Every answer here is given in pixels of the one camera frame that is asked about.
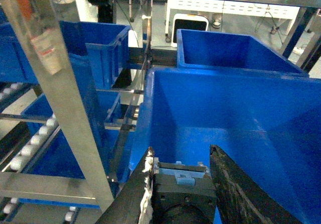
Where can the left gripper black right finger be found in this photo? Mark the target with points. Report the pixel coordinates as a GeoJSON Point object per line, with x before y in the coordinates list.
{"type": "Point", "coordinates": [239, 198]}

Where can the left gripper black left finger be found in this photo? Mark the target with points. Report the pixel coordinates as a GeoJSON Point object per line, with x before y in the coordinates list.
{"type": "Point", "coordinates": [133, 204]}

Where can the big blue target bin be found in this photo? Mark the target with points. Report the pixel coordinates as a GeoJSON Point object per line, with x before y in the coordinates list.
{"type": "Point", "coordinates": [269, 125]}

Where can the lower blue bin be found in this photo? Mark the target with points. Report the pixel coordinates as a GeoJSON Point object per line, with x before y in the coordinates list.
{"type": "Point", "coordinates": [61, 157]}

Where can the blue bin behind target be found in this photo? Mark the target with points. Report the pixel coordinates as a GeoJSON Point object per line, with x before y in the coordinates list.
{"type": "Point", "coordinates": [212, 51]}

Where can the blue bin far left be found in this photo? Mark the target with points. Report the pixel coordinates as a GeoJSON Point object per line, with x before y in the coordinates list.
{"type": "Point", "coordinates": [105, 45]}

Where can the white cabinet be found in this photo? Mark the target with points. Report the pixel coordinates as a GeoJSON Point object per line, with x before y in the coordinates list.
{"type": "Point", "coordinates": [270, 23]}

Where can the steel shelf upright post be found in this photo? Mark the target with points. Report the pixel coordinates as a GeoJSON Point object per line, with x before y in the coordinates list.
{"type": "Point", "coordinates": [38, 31]}

